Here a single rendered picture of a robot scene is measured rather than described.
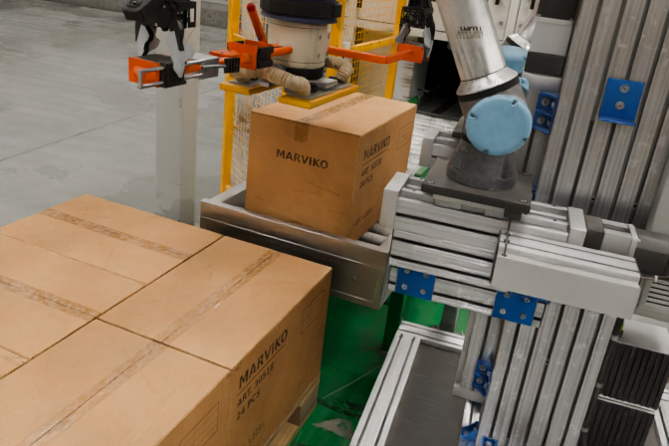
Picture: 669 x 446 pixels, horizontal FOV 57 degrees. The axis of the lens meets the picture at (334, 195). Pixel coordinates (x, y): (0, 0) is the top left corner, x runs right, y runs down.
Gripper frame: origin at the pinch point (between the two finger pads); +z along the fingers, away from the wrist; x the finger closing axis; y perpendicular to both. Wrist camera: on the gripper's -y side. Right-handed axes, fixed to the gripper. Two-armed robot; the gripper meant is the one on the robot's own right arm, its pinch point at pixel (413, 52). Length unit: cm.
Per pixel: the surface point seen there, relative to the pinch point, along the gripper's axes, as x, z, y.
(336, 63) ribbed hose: -19.7, 5.3, 13.9
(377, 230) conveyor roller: -5, 66, -7
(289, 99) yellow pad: -18, 11, 47
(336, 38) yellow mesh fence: -70, 14, -99
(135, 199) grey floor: -175, 122, -72
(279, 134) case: -35, 31, 18
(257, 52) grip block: -22, -2, 58
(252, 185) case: -44, 51, 18
